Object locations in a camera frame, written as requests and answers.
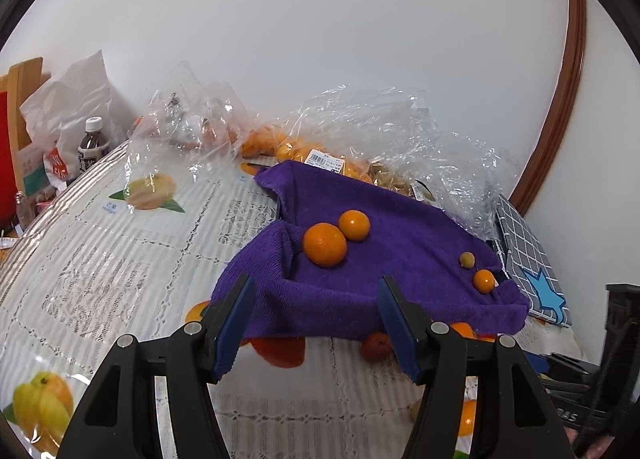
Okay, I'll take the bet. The small clear plastic bag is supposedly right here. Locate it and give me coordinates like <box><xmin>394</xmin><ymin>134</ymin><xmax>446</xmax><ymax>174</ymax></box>
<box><xmin>124</xmin><ymin>60</ymin><xmax>246</xmax><ymax>212</ymax></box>

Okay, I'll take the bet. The dark drink bottle white cap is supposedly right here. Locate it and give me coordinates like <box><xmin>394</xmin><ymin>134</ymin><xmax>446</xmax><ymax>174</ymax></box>
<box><xmin>77</xmin><ymin>117</ymin><xmax>112</xmax><ymax>174</ymax></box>

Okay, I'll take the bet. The red paper bag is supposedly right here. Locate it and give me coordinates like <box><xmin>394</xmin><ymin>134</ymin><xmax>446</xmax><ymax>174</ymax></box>
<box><xmin>0</xmin><ymin>91</ymin><xmax>21</xmax><ymax>230</ymax></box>

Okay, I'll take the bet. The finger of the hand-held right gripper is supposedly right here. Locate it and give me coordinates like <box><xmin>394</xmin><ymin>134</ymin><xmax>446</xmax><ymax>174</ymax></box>
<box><xmin>525</xmin><ymin>352</ymin><xmax>601</xmax><ymax>392</ymax></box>

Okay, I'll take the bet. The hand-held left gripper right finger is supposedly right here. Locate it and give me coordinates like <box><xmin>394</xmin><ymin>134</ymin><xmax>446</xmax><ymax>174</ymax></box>
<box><xmin>377</xmin><ymin>275</ymin><xmax>576</xmax><ymax>459</ymax></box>

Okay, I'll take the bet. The white plastic bag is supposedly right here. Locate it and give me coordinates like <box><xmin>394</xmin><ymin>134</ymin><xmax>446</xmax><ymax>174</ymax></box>
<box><xmin>20</xmin><ymin>50</ymin><xmax>126</xmax><ymax>190</ymax></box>

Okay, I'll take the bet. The small dark red fruit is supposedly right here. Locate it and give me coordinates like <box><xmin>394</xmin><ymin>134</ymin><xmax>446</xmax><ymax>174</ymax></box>
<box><xmin>362</xmin><ymin>332</ymin><xmax>393</xmax><ymax>362</ymax></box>

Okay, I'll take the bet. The brown wooden door frame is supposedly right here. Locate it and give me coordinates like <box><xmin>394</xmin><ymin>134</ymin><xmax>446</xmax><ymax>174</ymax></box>
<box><xmin>509</xmin><ymin>0</ymin><xmax>588</xmax><ymax>214</ymax></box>

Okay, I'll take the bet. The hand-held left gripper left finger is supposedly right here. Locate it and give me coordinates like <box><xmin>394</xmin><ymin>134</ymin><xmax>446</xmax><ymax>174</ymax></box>
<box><xmin>59</xmin><ymin>273</ymin><xmax>257</xmax><ymax>459</ymax></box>

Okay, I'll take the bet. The heap of bagged mandarins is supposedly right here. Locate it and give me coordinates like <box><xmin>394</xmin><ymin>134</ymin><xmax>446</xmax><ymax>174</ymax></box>
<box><xmin>241</xmin><ymin>124</ymin><xmax>373</xmax><ymax>184</ymax></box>

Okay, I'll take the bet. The purple towel-lined tray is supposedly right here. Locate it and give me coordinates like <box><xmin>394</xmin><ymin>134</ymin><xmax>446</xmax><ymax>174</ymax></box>
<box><xmin>211</xmin><ymin>160</ymin><xmax>530</xmax><ymax>342</ymax></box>

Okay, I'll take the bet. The large clear plastic bag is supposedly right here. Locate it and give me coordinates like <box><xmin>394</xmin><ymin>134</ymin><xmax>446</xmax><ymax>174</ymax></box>
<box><xmin>240</xmin><ymin>84</ymin><xmax>513</xmax><ymax>242</ymax></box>

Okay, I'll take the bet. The oval orange kumquat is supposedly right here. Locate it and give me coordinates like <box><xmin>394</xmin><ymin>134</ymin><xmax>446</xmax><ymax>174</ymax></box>
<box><xmin>472</xmin><ymin>269</ymin><xmax>496</xmax><ymax>295</ymax></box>

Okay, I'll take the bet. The grey checkered pouch blue star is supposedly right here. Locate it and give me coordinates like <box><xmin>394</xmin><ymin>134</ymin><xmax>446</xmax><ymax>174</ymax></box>
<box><xmin>492</xmin><ymin>193</ymin><xmax>572</xmax><ymax>329</ymax></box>

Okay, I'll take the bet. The heap of tan longans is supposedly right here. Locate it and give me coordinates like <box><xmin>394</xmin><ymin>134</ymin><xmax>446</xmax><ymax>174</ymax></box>
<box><xmin>367</xmin><ymin>164</ymin><xmax>436</xmax><ymax>202</ymax></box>

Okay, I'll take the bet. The fruit print lace tablecloth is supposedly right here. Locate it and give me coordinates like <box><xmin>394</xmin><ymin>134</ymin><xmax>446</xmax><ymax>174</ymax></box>
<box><xmin>0</xmin><ymin>139</ymin><xmax>586</xmax><ymax>459</ymax></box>

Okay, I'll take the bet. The green and white packet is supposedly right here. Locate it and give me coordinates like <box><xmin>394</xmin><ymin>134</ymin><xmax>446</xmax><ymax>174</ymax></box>
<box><xmin>14</xmin><ymin>144</ymin><xmax>53</xmax><ymax>197</ymax></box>

